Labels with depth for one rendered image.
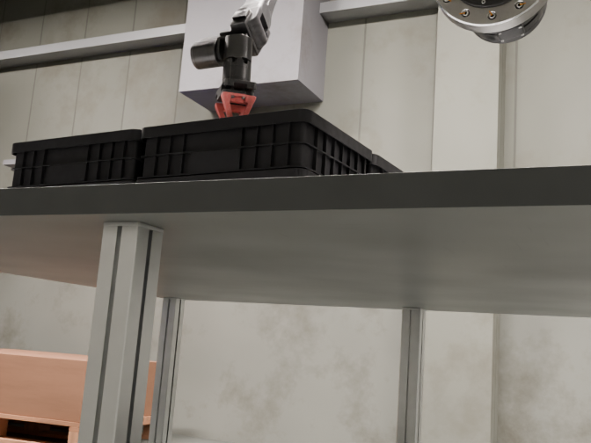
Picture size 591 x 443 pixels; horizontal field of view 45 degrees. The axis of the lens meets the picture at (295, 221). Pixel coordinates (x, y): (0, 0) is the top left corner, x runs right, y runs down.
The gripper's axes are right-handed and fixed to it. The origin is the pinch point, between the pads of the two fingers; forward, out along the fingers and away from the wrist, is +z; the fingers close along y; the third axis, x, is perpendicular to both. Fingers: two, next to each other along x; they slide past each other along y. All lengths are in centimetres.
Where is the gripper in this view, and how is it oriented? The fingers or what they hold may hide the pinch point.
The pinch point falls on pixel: (233, 132)
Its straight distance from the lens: 145.2
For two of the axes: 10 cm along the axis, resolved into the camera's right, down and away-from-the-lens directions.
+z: -0.5, 9.9, -1.5
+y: 2.8, -1.3, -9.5
